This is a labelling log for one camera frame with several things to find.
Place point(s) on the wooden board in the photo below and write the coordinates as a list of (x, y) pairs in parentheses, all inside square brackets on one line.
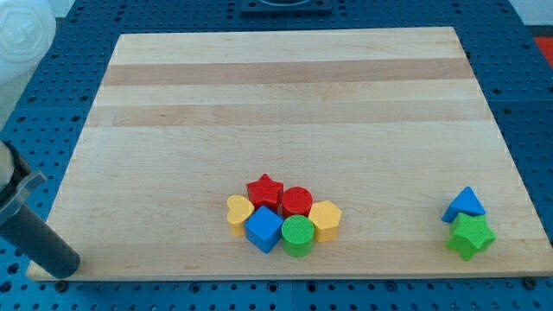
[(388, 124)]

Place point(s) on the yellow heart block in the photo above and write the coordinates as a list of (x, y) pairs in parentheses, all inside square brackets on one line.
[(239, 210)]

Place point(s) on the grey pusher mount bracket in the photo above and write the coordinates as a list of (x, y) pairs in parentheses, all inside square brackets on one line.
[(18, 181)]

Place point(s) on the red star block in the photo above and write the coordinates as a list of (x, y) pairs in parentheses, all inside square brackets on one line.
[(265, 192)]

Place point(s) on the green star block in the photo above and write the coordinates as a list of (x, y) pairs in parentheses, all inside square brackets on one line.
[(470, 235)]

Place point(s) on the black mounting plate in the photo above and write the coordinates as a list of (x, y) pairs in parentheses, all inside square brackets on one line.
[(248, 7)]

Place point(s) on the red cylinder block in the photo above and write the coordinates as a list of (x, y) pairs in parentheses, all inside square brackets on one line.
[(296, 201)]

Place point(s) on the blue triangle block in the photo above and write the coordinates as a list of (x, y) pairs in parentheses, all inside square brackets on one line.
[(466, 202)]

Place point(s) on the yellow hexagon block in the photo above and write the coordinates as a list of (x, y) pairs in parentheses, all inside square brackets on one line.
[(325, 216)]

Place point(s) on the blue cube block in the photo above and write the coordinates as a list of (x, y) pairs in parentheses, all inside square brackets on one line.
[(263, 229)]

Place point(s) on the green cylinder block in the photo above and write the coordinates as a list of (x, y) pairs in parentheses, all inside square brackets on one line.
[(298, 235)]

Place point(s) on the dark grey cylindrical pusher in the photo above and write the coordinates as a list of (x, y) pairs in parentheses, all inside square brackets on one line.
[(39, 242)]

